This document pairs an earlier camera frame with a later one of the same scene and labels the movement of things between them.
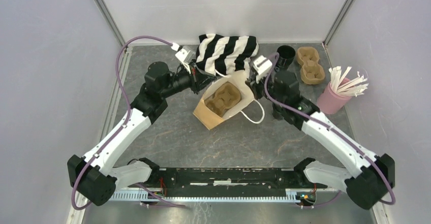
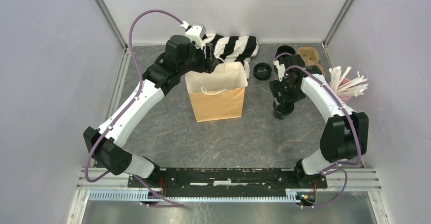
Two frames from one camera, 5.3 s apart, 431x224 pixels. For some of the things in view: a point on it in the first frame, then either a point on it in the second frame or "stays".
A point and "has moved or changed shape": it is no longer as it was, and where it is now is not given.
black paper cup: x=286 y=56 stays
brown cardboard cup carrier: x=311 y=72 stays
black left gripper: x=199 y=79 -> x=208 y=65
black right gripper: x=254 y=86 -> x=276 y=86
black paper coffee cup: x=278 y=111 stays
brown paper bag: x=226 y=96 has moved or changed shape
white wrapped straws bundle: x=355 y=88 stays
